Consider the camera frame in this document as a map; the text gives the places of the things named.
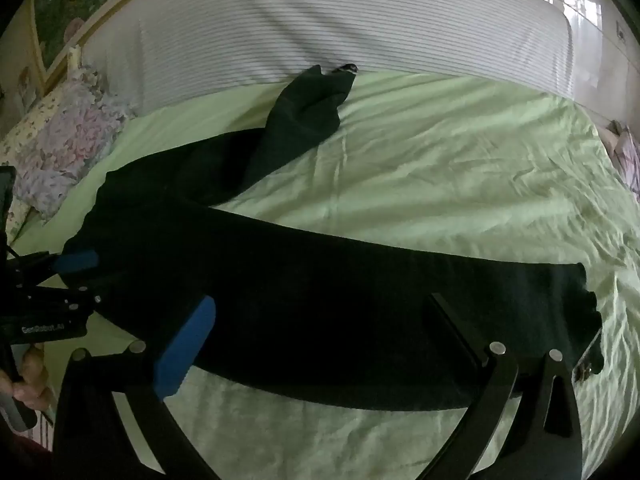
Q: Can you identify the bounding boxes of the green bed sheet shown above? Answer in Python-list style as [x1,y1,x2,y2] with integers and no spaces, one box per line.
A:
[10,70,640,480]

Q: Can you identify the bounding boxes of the white striped pillow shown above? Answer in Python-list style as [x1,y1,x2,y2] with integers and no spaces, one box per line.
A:
[80,0,577,117]

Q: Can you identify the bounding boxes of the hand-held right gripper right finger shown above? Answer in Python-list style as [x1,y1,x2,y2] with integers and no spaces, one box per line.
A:
[415,294,584,480]

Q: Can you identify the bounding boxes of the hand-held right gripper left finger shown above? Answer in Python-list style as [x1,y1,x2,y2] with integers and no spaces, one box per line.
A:
[52,296,218,480]

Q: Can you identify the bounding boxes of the person's left hand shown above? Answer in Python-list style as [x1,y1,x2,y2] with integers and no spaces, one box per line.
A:
[10,347,52,412]

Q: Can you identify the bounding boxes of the dark pants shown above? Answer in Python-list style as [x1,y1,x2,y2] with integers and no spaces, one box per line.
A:
[62,64,604,411]

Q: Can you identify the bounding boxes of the purple floral pillow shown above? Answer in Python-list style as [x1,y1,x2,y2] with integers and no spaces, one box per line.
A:
[14,66,137,222]

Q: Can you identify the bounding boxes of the person's left forearm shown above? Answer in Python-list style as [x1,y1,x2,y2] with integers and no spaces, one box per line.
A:
[0,410,57,480]

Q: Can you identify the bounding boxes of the pink patterned cloth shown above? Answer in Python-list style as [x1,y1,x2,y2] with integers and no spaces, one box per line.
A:
[600,120,640,197]

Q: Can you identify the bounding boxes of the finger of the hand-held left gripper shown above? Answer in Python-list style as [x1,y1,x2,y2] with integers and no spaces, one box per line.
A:
[10,250,101,287]
[20,285,107,319]

